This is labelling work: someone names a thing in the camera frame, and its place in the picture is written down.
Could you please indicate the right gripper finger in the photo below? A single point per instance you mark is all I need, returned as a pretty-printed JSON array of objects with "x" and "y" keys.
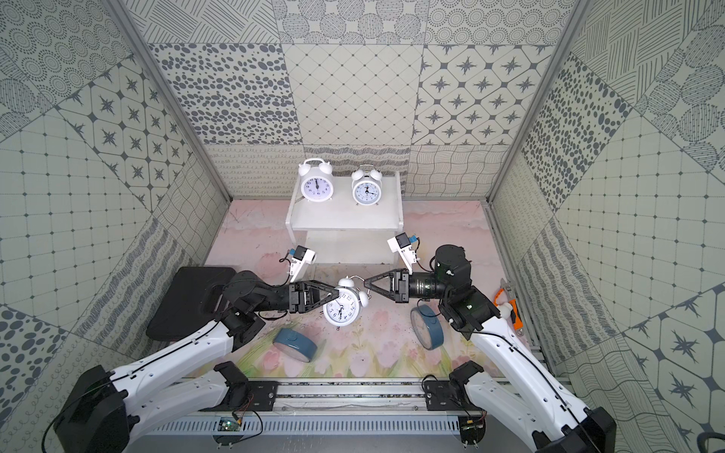
[
  {"x": 387, "y": 276},
  {"x": 386, "y": 293}
]

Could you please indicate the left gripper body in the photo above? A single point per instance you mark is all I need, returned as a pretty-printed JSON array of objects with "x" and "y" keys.
[{"x": 304, "y": 296}]

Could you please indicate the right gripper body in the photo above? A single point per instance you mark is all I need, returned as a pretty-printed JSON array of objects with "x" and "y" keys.
[{"x": 403, "y": 295}]

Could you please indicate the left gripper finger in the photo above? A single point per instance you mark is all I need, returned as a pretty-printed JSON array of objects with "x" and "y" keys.
[
  {"x": 319, "y": 302},
  {"x": 318, "y": 288}
]

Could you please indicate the white twin-bell alarm clock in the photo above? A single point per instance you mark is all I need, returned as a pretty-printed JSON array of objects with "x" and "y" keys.
[
  {"x": 346, "y": 308},
  {"x": 316, "y": 182},
  {"x": 366, "y": 185}
]

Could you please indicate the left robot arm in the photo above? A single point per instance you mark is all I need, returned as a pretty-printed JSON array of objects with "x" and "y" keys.
[{"x": 107, "y": 410}]

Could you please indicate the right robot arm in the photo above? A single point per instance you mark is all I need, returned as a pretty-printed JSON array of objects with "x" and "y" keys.
[{"x": 472, "y": 314}]

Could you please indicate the blue round alarm clock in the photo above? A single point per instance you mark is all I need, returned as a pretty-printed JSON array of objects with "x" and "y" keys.
[
  {"x": 426, "y": 327},
  {"x": 295, "y": 345}
]

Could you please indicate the white two-tier shelf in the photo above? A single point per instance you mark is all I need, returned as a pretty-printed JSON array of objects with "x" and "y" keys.
[{"x": 340, "y": 231}]

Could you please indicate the black pad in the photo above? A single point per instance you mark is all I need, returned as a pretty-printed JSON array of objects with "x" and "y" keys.
[{"x": 192, "y": 300}]

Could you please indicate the orange white tool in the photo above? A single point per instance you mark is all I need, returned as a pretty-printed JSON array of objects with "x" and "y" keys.
[{"x": 508, "y": 306}]

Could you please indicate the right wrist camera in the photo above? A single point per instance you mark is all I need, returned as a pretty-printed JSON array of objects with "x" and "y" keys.
[{"x": 405, "y": 246}]

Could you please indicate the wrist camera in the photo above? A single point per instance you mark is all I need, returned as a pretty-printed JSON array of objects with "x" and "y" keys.
[
  {"x": 298, "y": 259},
  {"x": 405, "y": 246}
]

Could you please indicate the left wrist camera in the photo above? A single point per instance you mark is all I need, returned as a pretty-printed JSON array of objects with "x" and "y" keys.
[{"x": 298, "y": 259}]

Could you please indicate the aluminium mounting rail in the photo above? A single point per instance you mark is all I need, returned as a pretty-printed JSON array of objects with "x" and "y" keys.
[{"x": 351, "y": 390}]

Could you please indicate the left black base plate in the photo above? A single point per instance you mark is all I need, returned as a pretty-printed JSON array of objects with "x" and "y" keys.
[{"x": 253, "y": 395}]

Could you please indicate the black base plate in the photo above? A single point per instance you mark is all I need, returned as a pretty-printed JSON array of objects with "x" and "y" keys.
[
  {"x": 253, "y": 395},
  {"x": 444, "y": 396}
]

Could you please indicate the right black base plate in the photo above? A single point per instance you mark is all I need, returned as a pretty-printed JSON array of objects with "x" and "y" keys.
[{"x": 444, "y": 396}]

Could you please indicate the perforated cable duct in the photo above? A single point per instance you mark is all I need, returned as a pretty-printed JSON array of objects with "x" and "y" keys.
[{"x": 424, "y": 424}]

